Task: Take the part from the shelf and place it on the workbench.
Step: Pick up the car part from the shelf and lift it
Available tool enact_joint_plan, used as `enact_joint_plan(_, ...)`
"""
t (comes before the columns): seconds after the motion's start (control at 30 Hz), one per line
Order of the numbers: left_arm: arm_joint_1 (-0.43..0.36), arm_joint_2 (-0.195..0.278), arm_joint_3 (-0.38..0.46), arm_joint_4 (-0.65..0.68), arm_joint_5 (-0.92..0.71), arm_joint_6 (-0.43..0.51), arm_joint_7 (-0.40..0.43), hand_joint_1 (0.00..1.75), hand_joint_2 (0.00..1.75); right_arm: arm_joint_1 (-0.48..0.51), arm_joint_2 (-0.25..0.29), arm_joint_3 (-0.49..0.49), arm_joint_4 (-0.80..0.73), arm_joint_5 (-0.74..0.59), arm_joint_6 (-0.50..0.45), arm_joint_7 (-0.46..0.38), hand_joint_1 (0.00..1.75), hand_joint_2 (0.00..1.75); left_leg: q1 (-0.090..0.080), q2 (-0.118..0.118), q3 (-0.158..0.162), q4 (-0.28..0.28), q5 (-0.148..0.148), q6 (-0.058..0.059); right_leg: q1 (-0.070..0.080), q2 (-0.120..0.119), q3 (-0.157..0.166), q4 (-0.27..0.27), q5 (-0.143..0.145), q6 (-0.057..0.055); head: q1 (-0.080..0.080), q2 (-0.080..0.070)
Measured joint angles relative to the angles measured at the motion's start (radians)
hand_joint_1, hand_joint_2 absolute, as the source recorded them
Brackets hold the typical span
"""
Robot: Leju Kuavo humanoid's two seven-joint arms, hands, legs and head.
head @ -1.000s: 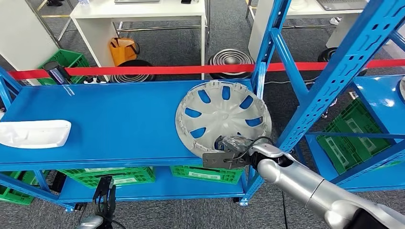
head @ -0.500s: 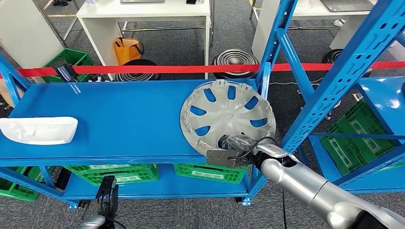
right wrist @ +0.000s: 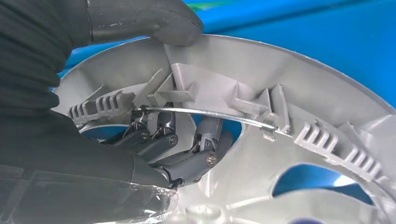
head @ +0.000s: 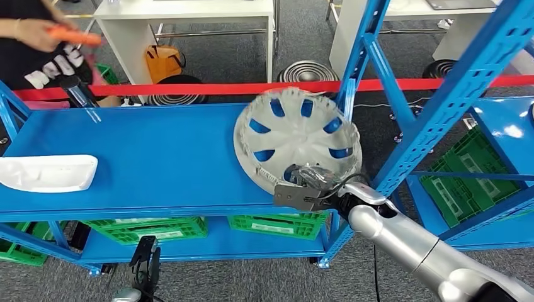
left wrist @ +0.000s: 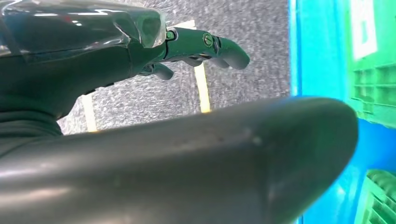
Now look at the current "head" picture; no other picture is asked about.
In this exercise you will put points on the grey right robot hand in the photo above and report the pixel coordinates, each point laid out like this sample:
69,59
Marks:
300,196

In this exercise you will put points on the silver wheel hubcap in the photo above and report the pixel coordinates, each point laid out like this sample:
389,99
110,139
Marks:
300,146

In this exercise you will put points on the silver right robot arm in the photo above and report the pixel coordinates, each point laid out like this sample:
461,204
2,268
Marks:
388,233

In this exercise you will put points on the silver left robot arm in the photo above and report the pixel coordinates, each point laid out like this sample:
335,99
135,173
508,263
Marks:
125,296

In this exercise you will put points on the blue metal shelf rack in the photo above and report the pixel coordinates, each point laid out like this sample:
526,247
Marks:
500,116
146,158

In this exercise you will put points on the white plastic cover part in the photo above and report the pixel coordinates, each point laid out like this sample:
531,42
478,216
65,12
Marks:
46,173

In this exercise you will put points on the black round ribbed stool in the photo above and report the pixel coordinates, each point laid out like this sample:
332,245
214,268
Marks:
177,100
440,70
308,71

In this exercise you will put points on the red barrier belt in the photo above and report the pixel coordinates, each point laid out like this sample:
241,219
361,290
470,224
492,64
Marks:
208,88

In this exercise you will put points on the yellow bag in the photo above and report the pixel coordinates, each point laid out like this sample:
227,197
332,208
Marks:
164,62

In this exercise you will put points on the white power strip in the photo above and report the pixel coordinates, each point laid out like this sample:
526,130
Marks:
131,102

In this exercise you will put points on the grey laptop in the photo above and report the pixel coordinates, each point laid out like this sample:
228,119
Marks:
459,4

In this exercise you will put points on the orange tool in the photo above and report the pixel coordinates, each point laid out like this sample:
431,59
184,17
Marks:
79,37

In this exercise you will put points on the person's hand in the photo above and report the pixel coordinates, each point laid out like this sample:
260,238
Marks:
35,35

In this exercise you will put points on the person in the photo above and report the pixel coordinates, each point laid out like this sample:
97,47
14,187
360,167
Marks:
16,62

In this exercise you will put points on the black barrier post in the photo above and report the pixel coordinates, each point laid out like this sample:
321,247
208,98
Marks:
77,91

